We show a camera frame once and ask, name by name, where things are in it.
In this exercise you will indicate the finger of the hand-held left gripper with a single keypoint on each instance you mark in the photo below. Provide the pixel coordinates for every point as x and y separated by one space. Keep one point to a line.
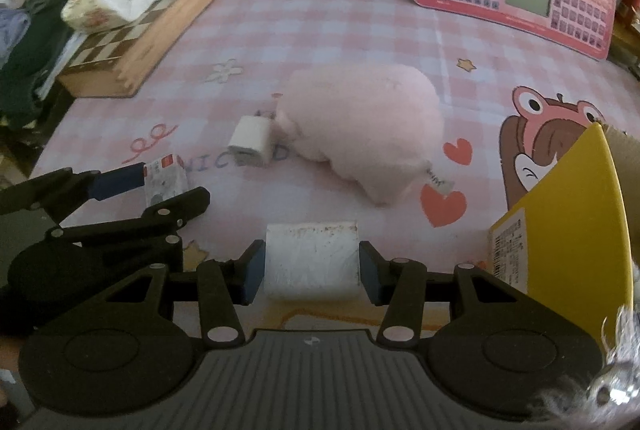
120 182
170 212

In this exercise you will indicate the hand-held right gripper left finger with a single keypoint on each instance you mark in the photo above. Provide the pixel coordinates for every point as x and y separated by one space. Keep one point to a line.
255 270

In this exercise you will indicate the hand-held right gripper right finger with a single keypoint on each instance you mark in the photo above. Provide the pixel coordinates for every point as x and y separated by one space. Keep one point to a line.
371 275

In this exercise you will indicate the large white charger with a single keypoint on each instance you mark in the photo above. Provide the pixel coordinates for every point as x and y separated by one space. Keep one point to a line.
310 260

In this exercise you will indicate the yellow cardboard box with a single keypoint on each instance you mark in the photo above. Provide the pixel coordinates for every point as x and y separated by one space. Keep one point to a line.
570 230

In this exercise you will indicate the small white cube charger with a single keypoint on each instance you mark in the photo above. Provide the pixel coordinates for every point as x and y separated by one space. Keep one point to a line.
247 142

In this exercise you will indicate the wooden chess board box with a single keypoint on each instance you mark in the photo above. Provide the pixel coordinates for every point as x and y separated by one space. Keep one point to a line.
145 40

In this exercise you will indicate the pink pig plush toy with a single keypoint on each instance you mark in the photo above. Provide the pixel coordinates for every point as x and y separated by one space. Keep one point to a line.
360 125

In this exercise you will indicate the pile of dark clothes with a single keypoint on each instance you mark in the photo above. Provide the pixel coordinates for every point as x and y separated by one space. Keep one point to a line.
30 45

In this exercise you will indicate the pink checked tablecloth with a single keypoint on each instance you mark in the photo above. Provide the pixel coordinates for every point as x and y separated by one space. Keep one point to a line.
350 35

